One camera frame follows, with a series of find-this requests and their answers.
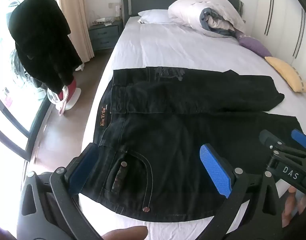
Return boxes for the bed with white sheet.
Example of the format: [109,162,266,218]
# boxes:
[78,12,306,240]

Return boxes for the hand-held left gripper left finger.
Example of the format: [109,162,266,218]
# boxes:
[18,142,101,240]

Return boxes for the beige curtain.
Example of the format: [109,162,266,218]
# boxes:
[52,0,95,63]

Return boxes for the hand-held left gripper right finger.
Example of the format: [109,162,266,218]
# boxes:
[199,144,293,240]

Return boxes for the white stand base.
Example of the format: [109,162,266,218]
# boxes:
[55,87,82,110]

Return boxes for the yellow pillow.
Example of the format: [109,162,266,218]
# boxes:
[264,56,306,93]

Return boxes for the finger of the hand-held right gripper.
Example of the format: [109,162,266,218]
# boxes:
[291,129,306,158]
[258,129,289,155]

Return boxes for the black denim pants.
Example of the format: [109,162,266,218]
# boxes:
[79,67,305,222]

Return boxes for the person's right hand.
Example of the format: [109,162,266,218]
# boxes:
[280,186,306,229]

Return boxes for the grey nightstand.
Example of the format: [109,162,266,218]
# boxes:
[88,20,123,52]

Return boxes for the white pillow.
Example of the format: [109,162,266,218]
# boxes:
[138,9,178,25]

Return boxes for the black hanging coat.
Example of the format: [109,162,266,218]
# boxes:
[9,0,83,94]

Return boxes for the white wardrobe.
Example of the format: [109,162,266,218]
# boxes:
[253,0,306,85]

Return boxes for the red cloth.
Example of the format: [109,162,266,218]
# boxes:
[57,79,77,100]

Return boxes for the purple pillow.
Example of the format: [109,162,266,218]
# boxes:
[236,31,272,58]

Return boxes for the clear plastic organizer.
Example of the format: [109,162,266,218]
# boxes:
[89,10,118,27]

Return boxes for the folded white grey duvet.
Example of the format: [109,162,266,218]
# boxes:
[167,0,247,38]

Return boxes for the person's left hand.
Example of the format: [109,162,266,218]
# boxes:
[103,226,149,240]

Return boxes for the dark window frame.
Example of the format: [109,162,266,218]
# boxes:
[0,0,49,162]

